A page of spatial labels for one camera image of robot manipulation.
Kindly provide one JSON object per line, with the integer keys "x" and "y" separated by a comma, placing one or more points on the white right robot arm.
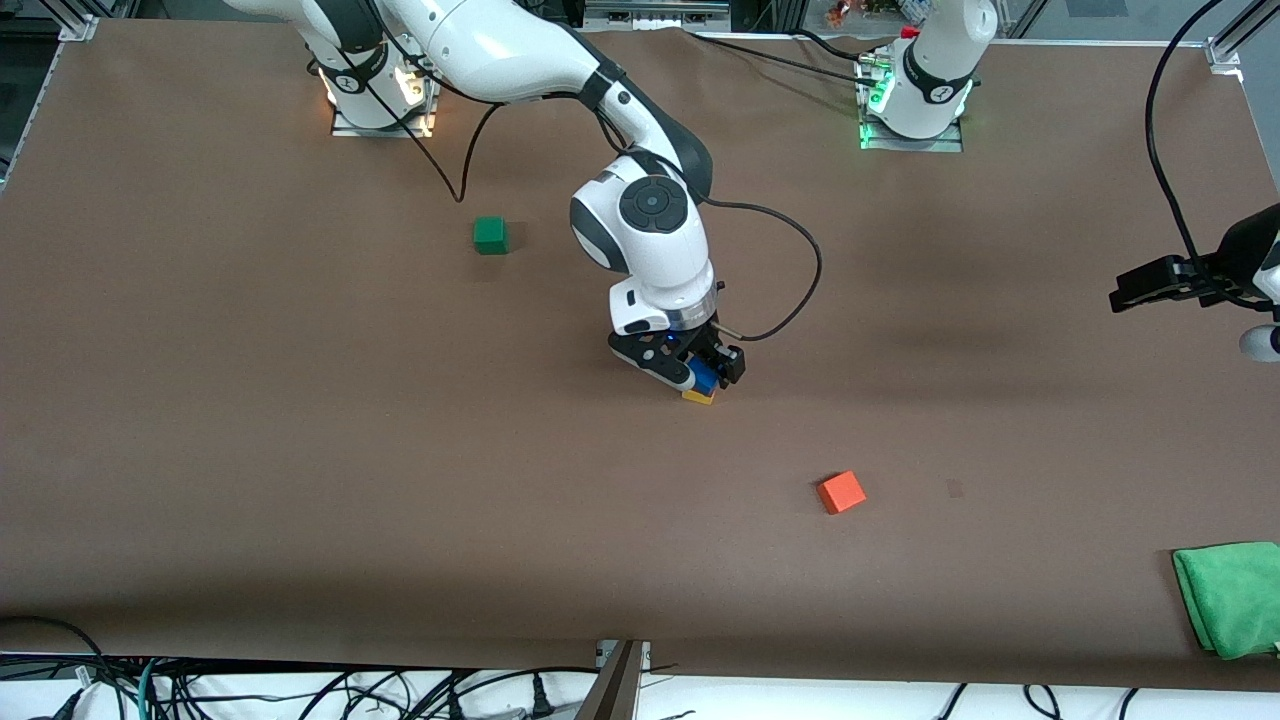
{"x": 480, "y": 45}

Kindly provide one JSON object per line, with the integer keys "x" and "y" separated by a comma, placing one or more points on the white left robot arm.
{"x": 940, "y": 70}

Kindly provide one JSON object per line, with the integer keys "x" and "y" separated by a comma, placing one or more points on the aluminium frame corner bracket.
{"x": 1225, "y": 53}
{"x": 78, "y": 27}

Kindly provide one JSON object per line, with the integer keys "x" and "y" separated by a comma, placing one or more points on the yellow wooden block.
{"x": 698, "y": 397}

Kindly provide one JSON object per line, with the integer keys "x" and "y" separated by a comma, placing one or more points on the aluminium camera mount post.
{"x": 620, "y": 690}

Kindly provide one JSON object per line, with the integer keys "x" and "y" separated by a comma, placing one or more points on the blue wooden block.
{"x": 704, "y": 380}

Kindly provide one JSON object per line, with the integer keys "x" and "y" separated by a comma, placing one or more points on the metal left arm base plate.
{"x": 950, "y": 142}

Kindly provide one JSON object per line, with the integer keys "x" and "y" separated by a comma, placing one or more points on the red wooden block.
{"x": 841, "y": 492}

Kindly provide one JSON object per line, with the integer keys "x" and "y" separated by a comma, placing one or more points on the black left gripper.
{"x": 1236, "y": 256}

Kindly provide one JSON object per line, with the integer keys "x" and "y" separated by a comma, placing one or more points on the green wooden block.
{"x": 490, "y": 235}

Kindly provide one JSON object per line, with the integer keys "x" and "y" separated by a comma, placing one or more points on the black power plug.
{"x": 541, "y": 700}

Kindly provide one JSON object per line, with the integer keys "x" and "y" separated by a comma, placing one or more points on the grey background equipment box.
{"x": 650, "y": 12}

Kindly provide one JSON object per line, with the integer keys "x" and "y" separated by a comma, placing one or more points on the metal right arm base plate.
{"x": 400, "y": 130}

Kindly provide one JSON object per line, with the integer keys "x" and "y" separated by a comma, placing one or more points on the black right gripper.
{"x": 706, "y": 344}

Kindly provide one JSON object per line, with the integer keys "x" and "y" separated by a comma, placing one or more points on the green microfibre cloth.
{"x": 1235, "y": 595}

